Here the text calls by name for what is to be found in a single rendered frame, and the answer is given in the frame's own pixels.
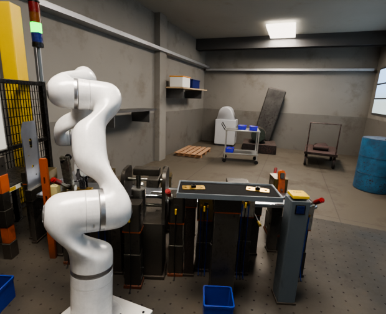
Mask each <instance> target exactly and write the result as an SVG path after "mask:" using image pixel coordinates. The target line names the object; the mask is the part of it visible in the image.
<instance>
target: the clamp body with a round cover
mask: <svg viewBox="0 0 386 314"><path fill-rule="evenodd" d="M213 210H214V209H213V199H198V200H197V221H198V230H197V238H196V250H195V251H196V252H195V269H194V271H195V272H198V274H197V276H199V272H200V276H202V272H203V273H204V274H203V276H204V277H205V272H209V270H210V251H211V232H212V221H213Z"/></svg>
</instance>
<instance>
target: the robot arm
mask: <svg viewBox="0 0 386 314"><path fill-rule="evenodd" d="M46 94H47V98H48V99H49V100H50V102H51V103H53V104H54V105H56V106H58V107H62V108H69V109H71V112H70V113H67V114H65V115H64V116H62V117H61V118H59V119H58V121H57V122H56V124H55V127H54V140H55V143H56V144H57V145H59V146H72V154H73V159H74V171H75V176H76V177H77V180H78V182H79V187H80V189H86V187H88V180H87V179H88V176H89V177H91V178H92V179H94V180H95V181H96V182H97V183H98V185H99V187H100V188H99V189H94V190H84V191H68V192H63V193H58V194H55V195H53V196H52V197H50V198H49V199H48V200H47V202H46V203H45V205H44V206H43V210H42V223H43V225H44V227H45V229H46V231H47V232H48V234H49V235H50V236H51V237H52V238H53V239H54V240H56V241H57V242H58V243H59V244H60V245H62V246H63V247H64V248H65V249H66V250H67V252H68V255H69V259H70V309H68V310H67V311H66V312H65V313H64V314H124V313H123V309H122V307H121V305H120V304H119V303H118V302H116V301H115V300H113V248H112V246H111V245H110V244H109V243H108V242H106V241H104V240H100V239H96V238H93V237H90V236H87V235H85V234H84V233H89V232H98V231H107V230H112V229H117V228H120V227H123V226H124V225H125V224H127V223H128V221H129V220H130V218H131V215H132V203H131V200H130V198H129V196H128V193H127V192H126V190H125V189H124V187H123V185H122V184H121V183H120V181H119V180H118V178H117V177H116V176H115V174H114V172H113V170H112V168H111V166H110V163H109V161H108V155H107V150H106V133H105V132H106V126H107V124H108V123H109V121H110V120H111V119H112V118H113V117H114V116H115V115H116V114H117V113H118V111H119V109H120V107H121V101H122V97H121V93H120V91H119V90H118V88H117V87H116V86H114V85H113V84H111V83H108V82H101V81H97V78H96V76H95V74H94V73H93V71H92V70H91V69H89V68H88V67H84V66H81V67H78V68H77V69H75V70H73V71H67V72H61V73H59V74H57V75H55V76H53V77H52V78H51V79H50V80H49V81H48V83H47V85H46Z"/></svg>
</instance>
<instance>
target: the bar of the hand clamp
mask: <svg viewBox="0 0 386 314"><path fill-rule="evenodd" d="M59 159H60V165H61V170H62V176H63V180H64V183H65V184H70V187H71V191H72V187H73V185H74V181H73V174H72V167H71V162H70V160H71V159H72V155H71V154H66V155H65V156H61V157H59Z"/></svg>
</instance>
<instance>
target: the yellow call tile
mask: <svg viewBox="0 0 386 314"><path fill-rule="evenodd" d="M287 193H288V194H289V195H290V196H291V197H292V198H293V199H309V196H308V195H307V194H306V193H305V192H304V191H297V190H288V192H287Z"/></svg>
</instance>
